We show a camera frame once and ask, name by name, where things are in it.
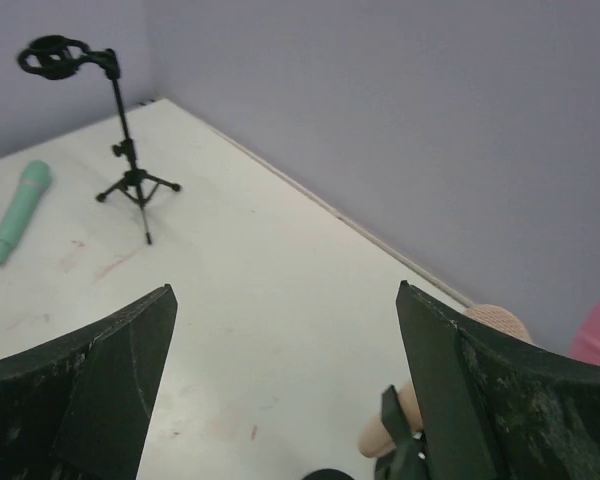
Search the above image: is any black tripod shock-mount stand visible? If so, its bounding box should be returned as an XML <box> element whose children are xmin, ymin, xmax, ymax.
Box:
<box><xmin>16</xmin><ymin>35</ymin><xmax>182</xmax><ymax>245</ymax></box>

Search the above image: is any mint green toy microphone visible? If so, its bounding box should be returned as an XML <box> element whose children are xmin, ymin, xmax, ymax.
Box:
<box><xmin>0</xmin><ymin>160</ymin><xmax>52</xmax><ymax>266</ymax></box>

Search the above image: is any beige toy microphone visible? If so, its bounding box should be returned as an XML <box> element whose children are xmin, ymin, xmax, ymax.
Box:
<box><xmin>358</xmin><ymin>304</ymin><xmax>533</xmax><ymax>458</ymax></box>

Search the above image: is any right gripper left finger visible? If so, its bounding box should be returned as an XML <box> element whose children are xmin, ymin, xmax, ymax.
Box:
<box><xmin>0</xmin><ymin>285</ymin><xmax>178</xmax><ymax>479</ymax></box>

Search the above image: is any black round-base stand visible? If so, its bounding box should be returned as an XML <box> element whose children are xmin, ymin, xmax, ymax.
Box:
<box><xmin>302</xmin><ymin>384</ymin><xmax>431</xmax><ymax>480</ymax></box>

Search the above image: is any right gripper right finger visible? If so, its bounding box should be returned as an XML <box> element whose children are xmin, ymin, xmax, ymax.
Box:
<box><xmin>396</xmin><ymin>282</ymin><xmax>600</xmax><ymax>479</ymax></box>

